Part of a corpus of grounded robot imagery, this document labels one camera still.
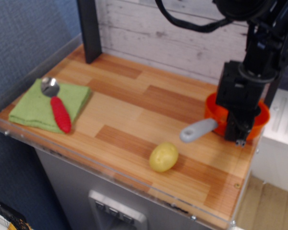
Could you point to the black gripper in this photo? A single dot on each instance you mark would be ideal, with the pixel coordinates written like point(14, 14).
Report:
point(241, 97)

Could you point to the orange pan with grey handle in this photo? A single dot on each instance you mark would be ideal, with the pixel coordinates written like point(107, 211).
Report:
point(216, 115)

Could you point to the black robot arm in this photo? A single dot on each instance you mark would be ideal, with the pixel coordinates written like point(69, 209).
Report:
point(267, 37)

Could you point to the yellow plastic potato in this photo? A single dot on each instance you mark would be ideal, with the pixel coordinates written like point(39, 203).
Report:
point(163, 157)

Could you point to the white toy sink unit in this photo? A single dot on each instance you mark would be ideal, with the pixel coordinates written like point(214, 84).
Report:
point(270, 163)

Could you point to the clear acrylic table guard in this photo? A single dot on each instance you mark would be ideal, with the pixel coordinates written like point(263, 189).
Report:
point(131, 110)

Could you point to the silver dispenser button panel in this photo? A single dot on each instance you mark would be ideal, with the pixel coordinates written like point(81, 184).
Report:
point(111, 214)

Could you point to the grey toy fridge cabinet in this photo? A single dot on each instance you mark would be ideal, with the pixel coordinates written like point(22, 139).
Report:
point(72, 183)

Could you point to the green folded cloth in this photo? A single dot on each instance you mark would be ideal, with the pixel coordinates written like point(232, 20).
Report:
point(34, 108)

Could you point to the yellow object bottom left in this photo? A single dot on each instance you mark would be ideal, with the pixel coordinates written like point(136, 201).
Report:
point(17, 224)

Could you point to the black right frame post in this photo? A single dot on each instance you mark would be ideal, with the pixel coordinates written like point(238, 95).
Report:
point(279, 82)

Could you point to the black frame post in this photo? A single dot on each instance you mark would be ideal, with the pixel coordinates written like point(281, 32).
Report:
point(279, 82)
point(90, 29)

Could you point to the spoon with red handle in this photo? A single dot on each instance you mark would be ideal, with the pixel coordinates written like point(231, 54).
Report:
point(50, 88)

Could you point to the black left frame post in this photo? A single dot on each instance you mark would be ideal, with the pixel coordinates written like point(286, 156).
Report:
point(90, 29)

